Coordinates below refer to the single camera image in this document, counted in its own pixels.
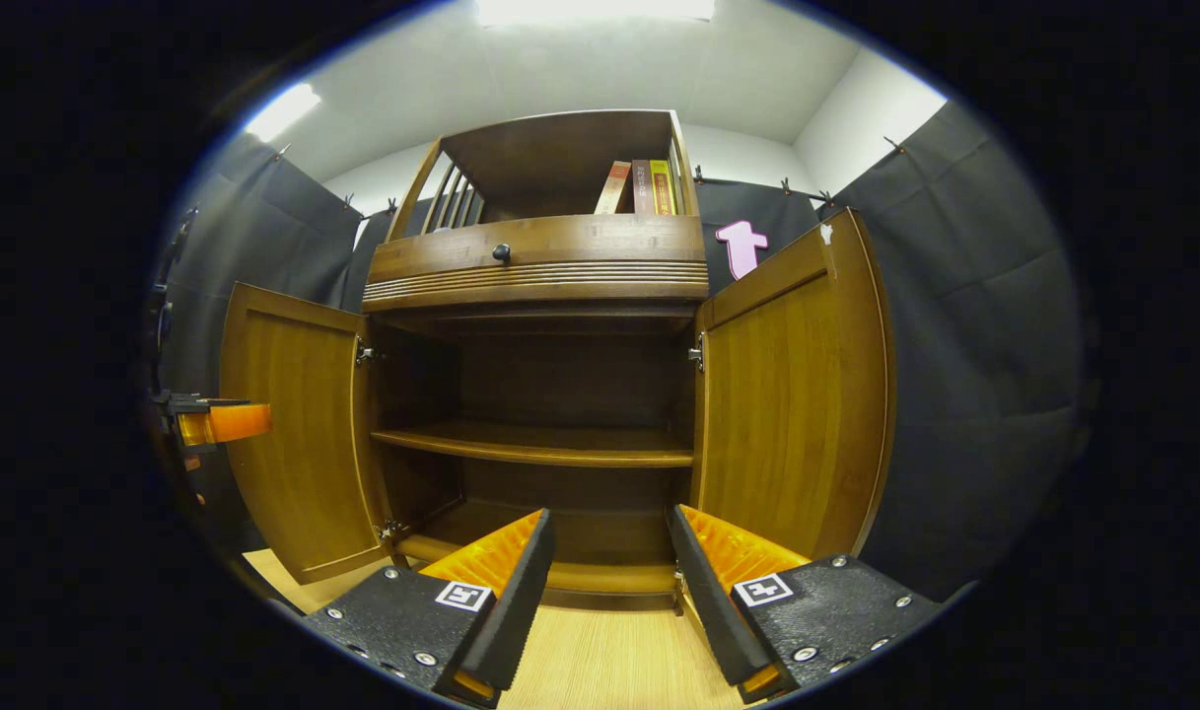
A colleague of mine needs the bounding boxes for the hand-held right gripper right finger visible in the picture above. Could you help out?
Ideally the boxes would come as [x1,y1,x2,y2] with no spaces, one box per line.
[667,504,941,704]

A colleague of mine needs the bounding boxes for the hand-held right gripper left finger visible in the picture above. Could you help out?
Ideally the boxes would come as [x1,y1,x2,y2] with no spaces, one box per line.
[302,508,558,706]

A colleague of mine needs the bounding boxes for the wooden shoe cabinet door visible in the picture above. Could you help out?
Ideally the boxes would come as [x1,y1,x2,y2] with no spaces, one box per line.
[218,282,391,585]
[688,207,896,561]

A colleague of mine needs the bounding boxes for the wooden cabinet drawer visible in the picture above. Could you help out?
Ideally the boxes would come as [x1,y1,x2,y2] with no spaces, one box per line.
[365,214,709,302]

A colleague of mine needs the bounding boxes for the wooden inner shelf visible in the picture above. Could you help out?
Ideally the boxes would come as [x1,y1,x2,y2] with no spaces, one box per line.
[371,422,695,468]

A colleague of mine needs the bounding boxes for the ceiling light panel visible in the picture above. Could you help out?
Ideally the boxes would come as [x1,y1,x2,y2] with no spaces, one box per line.
[476,0,717,26]
[243,83,321,144]

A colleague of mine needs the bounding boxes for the black backdrop cloth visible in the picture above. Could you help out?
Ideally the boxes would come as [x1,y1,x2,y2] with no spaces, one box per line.
[156,99,1089,603]

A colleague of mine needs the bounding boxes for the beige red book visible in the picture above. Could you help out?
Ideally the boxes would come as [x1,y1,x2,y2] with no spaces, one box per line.
[594,161,633,215]

